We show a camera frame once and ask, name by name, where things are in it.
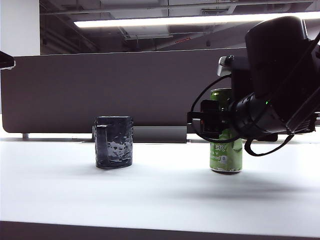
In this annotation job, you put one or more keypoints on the dark textured glass mug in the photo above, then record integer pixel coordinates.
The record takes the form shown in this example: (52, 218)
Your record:
(113, 142)

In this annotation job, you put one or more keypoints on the green metal drink can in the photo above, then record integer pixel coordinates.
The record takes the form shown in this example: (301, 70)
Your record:
(225, 160)

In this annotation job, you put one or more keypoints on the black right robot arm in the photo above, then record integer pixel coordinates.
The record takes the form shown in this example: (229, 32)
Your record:
(275, 50)

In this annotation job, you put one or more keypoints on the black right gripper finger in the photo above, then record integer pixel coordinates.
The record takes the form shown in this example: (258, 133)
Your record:
(211, 117)

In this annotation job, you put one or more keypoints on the grey metal divider leg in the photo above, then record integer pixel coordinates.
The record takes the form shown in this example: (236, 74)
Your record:
(25, 135)

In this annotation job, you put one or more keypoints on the dark grey desk divider panel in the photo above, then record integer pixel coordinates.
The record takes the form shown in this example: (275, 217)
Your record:
(125, 87)

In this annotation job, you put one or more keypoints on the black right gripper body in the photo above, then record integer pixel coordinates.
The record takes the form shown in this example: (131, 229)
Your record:
(241, 75)

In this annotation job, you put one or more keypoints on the long ceiling light strip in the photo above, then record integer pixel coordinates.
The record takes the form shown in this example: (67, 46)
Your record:
(162, 21)

